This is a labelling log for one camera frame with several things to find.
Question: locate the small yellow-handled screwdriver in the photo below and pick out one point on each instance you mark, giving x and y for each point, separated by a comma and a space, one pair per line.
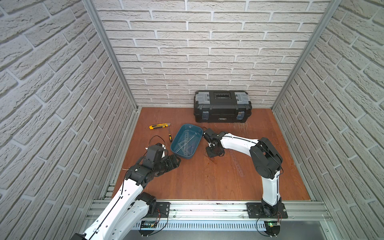
170, 135

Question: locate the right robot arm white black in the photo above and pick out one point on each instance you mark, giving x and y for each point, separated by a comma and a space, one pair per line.
265, 157

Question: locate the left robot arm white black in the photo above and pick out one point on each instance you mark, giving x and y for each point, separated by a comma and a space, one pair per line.
130, 204

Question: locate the right controller board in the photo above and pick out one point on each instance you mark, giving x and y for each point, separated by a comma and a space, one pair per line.
272, 229

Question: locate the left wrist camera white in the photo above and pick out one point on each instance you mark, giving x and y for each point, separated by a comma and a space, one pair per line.
163, 148

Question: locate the controller board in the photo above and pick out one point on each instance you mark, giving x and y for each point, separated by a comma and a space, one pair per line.
147, 228
272, 229

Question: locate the black plastic toolbox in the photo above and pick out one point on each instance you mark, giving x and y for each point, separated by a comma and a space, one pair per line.
222, 106

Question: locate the left controller board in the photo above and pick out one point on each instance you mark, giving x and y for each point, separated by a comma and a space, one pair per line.
147, 228

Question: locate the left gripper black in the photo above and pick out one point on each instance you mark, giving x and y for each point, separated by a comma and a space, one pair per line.
174, 161

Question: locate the teal plastic storage tray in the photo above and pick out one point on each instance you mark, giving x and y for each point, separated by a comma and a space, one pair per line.
185, 130

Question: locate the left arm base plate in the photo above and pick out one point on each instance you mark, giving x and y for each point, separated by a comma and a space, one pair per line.
158, 208

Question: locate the long clear straight ruler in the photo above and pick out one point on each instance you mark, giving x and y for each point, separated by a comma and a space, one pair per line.
186, 142

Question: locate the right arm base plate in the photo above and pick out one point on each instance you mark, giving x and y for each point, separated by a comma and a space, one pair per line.
262, 210

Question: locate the clear stencil ruler with holes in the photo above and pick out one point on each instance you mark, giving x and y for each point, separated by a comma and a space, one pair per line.
185, 151

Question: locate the yellow utility knife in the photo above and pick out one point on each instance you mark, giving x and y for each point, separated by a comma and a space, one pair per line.
158, 126

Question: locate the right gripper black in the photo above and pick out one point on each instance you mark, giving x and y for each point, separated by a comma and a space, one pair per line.
211, 154

